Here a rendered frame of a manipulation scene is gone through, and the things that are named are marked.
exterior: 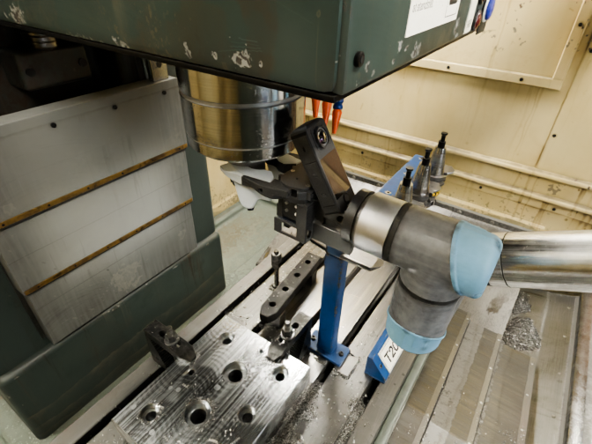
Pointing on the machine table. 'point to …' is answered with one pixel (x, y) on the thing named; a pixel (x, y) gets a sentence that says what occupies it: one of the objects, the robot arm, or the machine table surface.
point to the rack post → (330, 313)
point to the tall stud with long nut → (276, 266)
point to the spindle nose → (237, 117)
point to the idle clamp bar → (276, 316)
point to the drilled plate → (300, 375)
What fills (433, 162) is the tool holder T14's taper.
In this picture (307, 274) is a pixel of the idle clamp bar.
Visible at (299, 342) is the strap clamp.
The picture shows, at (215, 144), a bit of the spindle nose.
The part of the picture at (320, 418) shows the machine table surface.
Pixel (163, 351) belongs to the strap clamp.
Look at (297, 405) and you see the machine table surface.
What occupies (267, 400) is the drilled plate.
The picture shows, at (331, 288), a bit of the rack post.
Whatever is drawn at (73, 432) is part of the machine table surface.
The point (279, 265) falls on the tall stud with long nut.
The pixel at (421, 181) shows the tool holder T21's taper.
